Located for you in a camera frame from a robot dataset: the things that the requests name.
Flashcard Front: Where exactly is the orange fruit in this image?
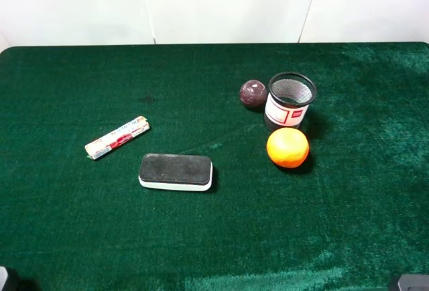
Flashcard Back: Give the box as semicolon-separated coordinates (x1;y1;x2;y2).
266;127;310;168

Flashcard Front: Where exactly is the candy roll wrapper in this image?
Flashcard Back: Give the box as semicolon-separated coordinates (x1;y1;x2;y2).
84;116;150;160

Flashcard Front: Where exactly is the dark red ball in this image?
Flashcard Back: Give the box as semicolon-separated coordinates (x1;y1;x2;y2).
239;80;268;109

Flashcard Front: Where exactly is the black mesh pen cup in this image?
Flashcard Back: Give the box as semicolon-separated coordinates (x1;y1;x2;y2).
263;72;317;131

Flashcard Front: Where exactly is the whiteboard eraser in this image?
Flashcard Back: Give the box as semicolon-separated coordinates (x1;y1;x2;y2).
138;153;213;192

